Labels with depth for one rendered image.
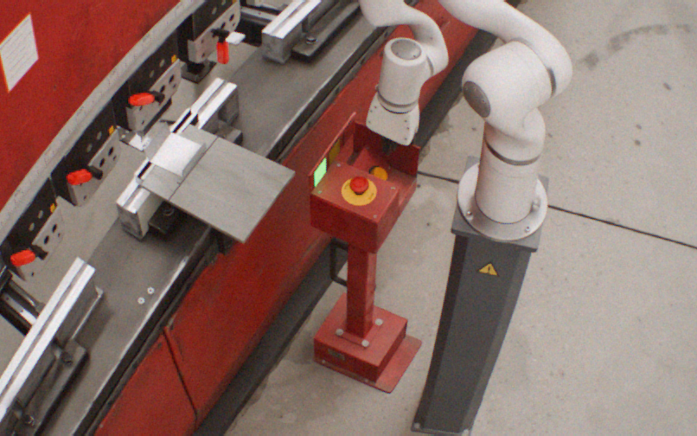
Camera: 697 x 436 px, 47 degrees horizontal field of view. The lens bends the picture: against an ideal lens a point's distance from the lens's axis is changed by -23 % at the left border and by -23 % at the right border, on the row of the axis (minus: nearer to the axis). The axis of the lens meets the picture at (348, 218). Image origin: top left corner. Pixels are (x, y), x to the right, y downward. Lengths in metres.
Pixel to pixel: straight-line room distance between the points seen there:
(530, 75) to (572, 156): 1.80
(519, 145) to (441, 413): 1.09
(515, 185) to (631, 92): 1.98
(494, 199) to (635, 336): 1.31
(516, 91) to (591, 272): 1.59
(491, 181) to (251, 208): 0.44
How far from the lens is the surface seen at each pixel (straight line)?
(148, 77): 1.75
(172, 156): 1.98
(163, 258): 1.99
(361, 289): 2.52
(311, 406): 2.77
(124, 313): 1.94
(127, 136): 2.04
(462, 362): 2.31
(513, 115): 1.57
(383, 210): 2.15
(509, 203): 1.82
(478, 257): 1.93
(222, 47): 1.89
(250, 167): 1.94
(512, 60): 1.58
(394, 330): 2.76
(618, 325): 3.01
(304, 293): 2.90
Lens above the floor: 2.52
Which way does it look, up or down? 54 degrees down
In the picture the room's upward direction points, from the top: 1 degrees clockwise
